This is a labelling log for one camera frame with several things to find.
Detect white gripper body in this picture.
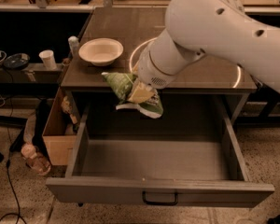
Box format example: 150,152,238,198
137,42,177,89

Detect grey open top drawer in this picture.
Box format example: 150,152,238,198
47,93,274,207

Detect cardboard box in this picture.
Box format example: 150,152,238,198
42,89,77,165

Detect white paper bowl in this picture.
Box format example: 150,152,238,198
78,38,123,66

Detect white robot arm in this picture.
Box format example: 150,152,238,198
138,0,280,93

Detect dark round plate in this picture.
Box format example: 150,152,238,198
3,53,30,70

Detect black floor cable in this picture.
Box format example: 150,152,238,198
0,59,28,224

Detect white plastic bottle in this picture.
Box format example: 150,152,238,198
68,36,79,57

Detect clear plastic bottle on floor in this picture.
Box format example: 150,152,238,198
21,144,51,176

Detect grey side shelf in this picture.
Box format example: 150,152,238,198
0,63,63,83

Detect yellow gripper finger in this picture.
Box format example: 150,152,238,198
128,79,154,104

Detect white paper cup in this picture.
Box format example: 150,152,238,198
39,49,57,70

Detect green jalapeno chip bag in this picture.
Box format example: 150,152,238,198
102,72,163,119

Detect black drawer handle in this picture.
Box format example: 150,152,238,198
142,191,178,206

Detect grey counter cabinet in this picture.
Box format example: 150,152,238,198
62,7,256,119

